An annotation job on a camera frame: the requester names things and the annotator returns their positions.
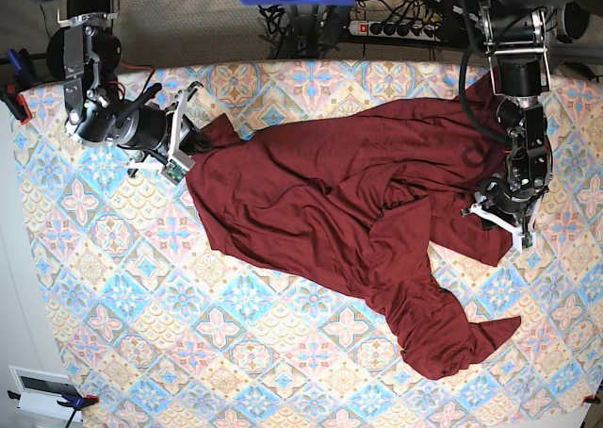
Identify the blue clamp lower left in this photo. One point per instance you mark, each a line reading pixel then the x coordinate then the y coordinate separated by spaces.
pixel 70 402

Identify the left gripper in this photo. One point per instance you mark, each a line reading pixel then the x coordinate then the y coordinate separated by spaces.
pixel 498 205

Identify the orange clamp right edge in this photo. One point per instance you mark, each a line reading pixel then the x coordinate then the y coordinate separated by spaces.
pixel 592 399

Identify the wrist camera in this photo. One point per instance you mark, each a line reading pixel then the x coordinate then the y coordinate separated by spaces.
pixel 173 173
pixel 522 242

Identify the white floor vent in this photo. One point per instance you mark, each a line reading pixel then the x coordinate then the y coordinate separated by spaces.
pixel 40 391

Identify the black round stool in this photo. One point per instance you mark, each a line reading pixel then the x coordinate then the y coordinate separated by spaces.
pixel 83 48

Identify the blue clamp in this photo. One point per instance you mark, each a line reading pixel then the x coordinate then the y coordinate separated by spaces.
pixel 70 402
pixel 22 79

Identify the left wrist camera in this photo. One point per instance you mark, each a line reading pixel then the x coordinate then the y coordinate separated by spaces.
pixel 522 242

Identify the blue clamp upper left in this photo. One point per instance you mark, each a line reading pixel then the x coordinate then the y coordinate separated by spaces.
pixel 22 79

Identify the patterned tablecloth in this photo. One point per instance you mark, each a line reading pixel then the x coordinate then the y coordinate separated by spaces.
pixel 168 333

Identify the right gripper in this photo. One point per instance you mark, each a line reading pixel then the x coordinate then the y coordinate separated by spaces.
pixel 164 135

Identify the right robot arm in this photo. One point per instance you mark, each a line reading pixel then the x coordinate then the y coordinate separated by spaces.
pixel 98 111

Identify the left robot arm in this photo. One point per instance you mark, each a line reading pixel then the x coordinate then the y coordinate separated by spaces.
pixel 512 35

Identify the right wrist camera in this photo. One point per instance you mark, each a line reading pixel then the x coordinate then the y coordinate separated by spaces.
pixel 173 173

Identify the maroon t-shirt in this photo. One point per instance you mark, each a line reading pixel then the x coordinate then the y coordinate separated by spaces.
pixel 353 204

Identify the white power strip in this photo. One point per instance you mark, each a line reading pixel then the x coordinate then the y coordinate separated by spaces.
pixel 408 30

